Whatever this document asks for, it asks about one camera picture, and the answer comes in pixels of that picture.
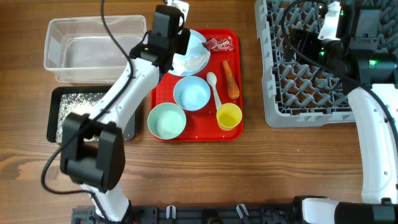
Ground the white napkin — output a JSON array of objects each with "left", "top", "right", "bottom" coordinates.
[{"left": 169, "top": 52, "right": 210, "bottom": 77}]

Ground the light blue bowl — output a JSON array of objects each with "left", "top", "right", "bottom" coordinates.
[{"left": 173, "top": 76, "right": 211, "bottom": 111}]

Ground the red snack wrapper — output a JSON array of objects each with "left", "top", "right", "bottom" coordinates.
[{"left": 202, "top": 35, "right": 235, "bottom": 52}]

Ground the mint green bowl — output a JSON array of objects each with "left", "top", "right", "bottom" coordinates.
[{"left": 147, "top": 103, "right": 187, "bottom": 140}]

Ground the orange carrot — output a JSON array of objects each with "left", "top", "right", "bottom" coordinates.
[{"left": 222, "top": 60, "right": 240, "bottom": 100}]

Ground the yellow plastic cup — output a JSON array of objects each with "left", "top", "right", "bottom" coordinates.
[{"left": 216, "top": 103, "right": 243, "bottom": 131}]

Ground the white rice pile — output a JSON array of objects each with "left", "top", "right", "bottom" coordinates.
[{"left": 55, "top": 93, "right": 104, "bottom": 143}]

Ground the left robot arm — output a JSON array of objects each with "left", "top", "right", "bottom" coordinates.
[{"left": 60, "top": 1, "right": 190, "bottom": 223}]

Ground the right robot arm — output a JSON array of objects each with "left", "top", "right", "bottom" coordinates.
[{"left": 286, "top": 1, "right": 397, "bottom": 223}]

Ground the black waste tray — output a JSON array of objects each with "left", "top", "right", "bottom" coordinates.
[{"left": 46, "top": 85, "right": 138, "bottom": 144}]

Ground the grey dishwasher rack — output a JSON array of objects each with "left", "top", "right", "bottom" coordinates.
[{"left": 254, "top": 0, "right": 398, "bottom": 128}]

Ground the light blue plate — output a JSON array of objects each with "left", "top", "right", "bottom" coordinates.
[{"left": 185, "top": 29, "right": 211, "bottom": 75}]

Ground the white plastic spoon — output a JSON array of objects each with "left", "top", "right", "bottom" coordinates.
[{"left": 206, "top": 72, "right": 222, "bottom": 110}]

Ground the red serving tray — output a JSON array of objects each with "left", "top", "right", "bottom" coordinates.
[{"left": 150, "top": 29, "right": 244, "bottom": 142}]

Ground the clear plastic bin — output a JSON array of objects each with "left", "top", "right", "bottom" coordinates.
[{"left": 44, "top": 14, "right": 154, "bottom": 84}]

